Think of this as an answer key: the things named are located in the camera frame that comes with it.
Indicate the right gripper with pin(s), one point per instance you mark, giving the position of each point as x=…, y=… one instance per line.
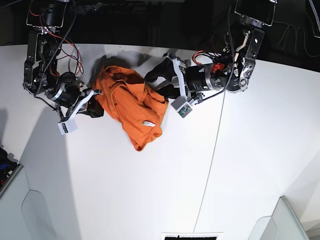
x=70, y=99

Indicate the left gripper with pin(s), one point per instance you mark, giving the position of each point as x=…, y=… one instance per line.
x=196, y=79

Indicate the orange t-shirt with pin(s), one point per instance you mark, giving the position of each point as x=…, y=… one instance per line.
x=127, y=98

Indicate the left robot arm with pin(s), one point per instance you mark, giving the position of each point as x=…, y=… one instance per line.
x=230, y=70

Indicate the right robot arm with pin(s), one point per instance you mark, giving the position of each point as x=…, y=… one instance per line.
x=52, y=21

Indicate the grey plastic bin left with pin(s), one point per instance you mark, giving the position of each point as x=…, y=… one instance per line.
x=24, y=213

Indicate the grey plastic bin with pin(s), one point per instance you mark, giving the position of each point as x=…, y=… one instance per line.
x=24, y=213
x=283, y=224

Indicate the grey plastic bin right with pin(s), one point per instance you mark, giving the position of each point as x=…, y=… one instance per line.
x=283, y=224

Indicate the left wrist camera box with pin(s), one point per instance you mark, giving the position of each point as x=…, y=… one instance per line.
x=181, y=106

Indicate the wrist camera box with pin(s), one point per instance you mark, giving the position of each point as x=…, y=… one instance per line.
x=181, y=106
x=68, y=126

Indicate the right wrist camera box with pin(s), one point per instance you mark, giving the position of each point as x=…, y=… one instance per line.
x=68, y=126

